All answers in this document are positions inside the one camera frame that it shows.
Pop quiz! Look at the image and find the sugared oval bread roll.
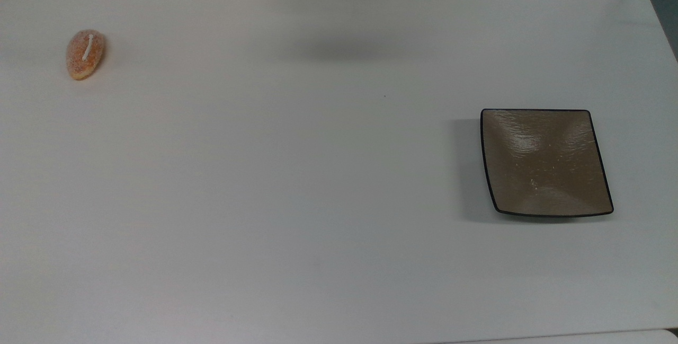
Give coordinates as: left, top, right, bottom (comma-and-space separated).
66, 29, 106, 81

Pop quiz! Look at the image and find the square brown ceramic plate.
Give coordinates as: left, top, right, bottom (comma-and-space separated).
480, 109, 614, 218

